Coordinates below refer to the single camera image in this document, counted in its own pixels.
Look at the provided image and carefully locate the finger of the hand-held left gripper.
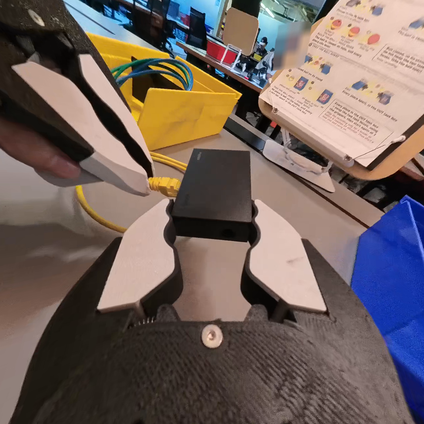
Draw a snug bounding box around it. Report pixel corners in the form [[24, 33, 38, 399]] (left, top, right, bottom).
[[11, 61, 150, 197], [78, 54, 155, 177]]

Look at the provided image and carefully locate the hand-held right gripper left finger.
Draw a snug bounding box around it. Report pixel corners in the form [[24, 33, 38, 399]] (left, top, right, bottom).
[[97, 198, 184, 317]]

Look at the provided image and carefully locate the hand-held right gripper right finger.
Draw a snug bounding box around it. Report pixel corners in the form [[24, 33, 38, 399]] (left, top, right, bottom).
[[240, 199, 328, 322]]

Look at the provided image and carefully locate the yellow ethernet cable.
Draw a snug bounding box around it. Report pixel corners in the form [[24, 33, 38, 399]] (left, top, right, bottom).
[[76, 152, 188, 233]]

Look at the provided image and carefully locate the yellow plastic bin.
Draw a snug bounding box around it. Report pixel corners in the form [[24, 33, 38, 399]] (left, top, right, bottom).
[[85, 32, 243, 151]]

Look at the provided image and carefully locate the black network switch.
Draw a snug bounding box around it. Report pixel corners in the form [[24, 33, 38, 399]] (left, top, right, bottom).
[[171, 149, 253, 243]]

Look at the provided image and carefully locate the person's left hand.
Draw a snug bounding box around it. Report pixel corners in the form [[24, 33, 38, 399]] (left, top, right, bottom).
[[0, 119, 82, 180]]

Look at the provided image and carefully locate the white stand base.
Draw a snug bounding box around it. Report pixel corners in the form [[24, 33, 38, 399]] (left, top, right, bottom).
[[262, 139, 336, 193]]

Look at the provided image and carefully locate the blue plastic bin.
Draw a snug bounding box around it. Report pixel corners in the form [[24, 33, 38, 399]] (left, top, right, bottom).
[[350, 195, 424, 423]]

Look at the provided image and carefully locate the black office chair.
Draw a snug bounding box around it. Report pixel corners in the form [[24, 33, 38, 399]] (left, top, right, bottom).
[[187, 7, 207, 50]]

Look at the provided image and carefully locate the red plastic bin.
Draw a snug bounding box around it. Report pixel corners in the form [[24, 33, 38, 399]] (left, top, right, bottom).
[[206, 40, 237, 65]]

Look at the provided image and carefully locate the clear acrylic holder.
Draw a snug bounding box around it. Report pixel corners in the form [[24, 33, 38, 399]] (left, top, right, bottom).
[[223, 45, 242, 67]]

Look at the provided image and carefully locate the wooden office desk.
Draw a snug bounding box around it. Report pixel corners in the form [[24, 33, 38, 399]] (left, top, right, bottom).
[[176, 41, 265, 94]]

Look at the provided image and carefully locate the black desk edge bar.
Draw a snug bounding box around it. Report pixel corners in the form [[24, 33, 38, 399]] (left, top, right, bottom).
[[224, 113, 269, 153]]

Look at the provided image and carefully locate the rounded wooden board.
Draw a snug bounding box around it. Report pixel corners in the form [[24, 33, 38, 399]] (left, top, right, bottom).
[[223, 7, 259, 56]]

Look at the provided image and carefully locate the printed instruction sheet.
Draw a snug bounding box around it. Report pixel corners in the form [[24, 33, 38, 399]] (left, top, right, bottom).
[[259, 0, 424, 168]]

